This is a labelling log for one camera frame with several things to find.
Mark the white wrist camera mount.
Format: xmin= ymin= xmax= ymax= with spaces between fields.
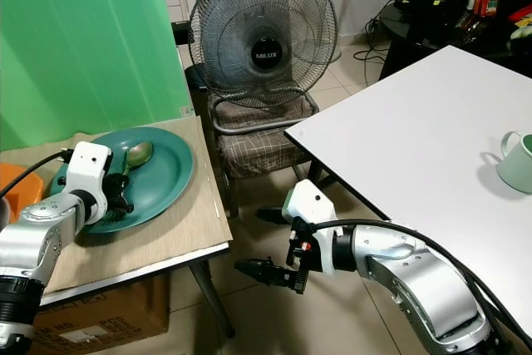
xmin=282 ymin=180 xmax=338 ymax=278
xmin=64 ymin=141 xmax=114 ymax=204

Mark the teal round plate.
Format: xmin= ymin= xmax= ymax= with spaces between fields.
xmin=53 ymin=126 xmax=195 ymax=234

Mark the wooden side table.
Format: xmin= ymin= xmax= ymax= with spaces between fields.
xmin=0 ymin=116 xmax=235 ymax=341

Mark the black floor cable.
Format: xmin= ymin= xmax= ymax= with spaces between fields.
xmin=351 ymin=12 xmax=393 ymax=67

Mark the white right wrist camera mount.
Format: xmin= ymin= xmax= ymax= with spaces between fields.
xmin=282 ymin=180 xmax=338 ymax=278

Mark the black Milux table fan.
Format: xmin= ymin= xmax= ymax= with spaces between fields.
xmin=189 ymin=0 xmax=339 ymax=136

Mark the pale green mug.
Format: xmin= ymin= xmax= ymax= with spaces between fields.
xmin=495 ymin=131 xmax=532 ymax=195

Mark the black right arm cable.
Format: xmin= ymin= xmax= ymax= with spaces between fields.
xmin=312 ymin=219 xmax=532 ymax=355

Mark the black table leg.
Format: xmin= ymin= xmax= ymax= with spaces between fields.
xmin=296 ymin=158 xmax=333 ymax=205

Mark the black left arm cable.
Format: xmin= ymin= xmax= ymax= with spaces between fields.
xmin=0 ymin=149 xmax=71 ymax=190

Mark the brown cardboard box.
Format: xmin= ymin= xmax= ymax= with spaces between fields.
xmin=32 ymin=274 xmax=172 ymax=355

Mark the black cabinet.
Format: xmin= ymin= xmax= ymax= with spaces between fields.
xmin=377 ymin=0 xmax=532 ymax=81

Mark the brown checked chair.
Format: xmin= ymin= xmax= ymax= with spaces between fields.
xmin=184 ymin=0 xmax=320 ymax=180

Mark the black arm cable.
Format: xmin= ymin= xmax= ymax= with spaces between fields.
xmin=0 ymin=149 xmax=71 ymax=190
xmin=312 ymin=219 xmax=532 ymax=355

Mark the green backdrop cloth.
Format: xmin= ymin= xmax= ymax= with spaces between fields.
xmin=0 ymin=0 xmax=189 ymax=154

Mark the metal spoon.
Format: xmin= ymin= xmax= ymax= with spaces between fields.
xmin=122 ymin=141 xmax=155 ymax=178

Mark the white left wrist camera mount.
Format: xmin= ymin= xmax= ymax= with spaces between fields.
xmin=64 ymin=141 xmax=114 ymax=204

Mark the orange round plate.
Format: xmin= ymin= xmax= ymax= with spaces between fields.
xmin=0 ymin=162 xmax=49 ymax=231

